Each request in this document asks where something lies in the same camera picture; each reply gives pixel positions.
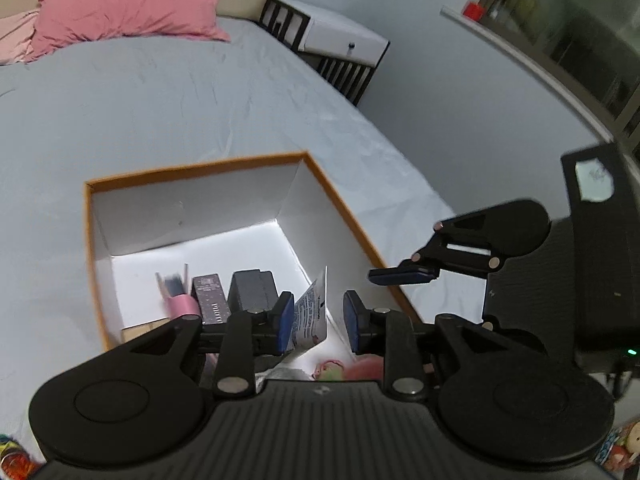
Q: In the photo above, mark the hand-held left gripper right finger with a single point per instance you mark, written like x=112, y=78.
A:
x=353, y=324

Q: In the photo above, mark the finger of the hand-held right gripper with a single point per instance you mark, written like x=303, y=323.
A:
x=402, y=275

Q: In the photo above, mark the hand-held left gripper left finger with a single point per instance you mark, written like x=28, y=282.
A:
x=285, y=321

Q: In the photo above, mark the white packet with blue label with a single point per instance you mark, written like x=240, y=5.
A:
x=311, y=317

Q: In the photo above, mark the black box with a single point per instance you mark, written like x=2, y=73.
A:
x=252, y=287

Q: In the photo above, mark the dark printed box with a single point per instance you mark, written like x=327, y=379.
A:
x=212, y=300

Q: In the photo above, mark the pink pouch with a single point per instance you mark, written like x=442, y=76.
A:
x=184, y=307

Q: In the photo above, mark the dark blue blurred object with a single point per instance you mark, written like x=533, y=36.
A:
x=172, y=284

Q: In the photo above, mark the orange storage box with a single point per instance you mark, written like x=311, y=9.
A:
x=200, y=210

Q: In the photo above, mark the gold cardboard box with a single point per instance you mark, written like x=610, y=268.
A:
x=145, y=331

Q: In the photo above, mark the pink round object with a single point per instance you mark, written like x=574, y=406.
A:
x=365, y=369

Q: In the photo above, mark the small pink green toy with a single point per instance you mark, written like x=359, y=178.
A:
x=328, y=370

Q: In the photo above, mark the small doll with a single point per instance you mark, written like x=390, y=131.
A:
x=625, y=445

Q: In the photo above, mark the white and black nightstand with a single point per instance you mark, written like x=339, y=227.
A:
x=340, y=35

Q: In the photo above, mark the red cup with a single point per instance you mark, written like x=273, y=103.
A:
x=473, y=10

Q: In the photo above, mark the colourful striped toy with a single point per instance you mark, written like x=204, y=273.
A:
x=12, y=455

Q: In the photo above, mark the light pink pillow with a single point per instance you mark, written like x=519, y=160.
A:
x=15, y=37

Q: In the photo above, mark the window with grey frame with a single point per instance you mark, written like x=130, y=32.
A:
x=565, y=20

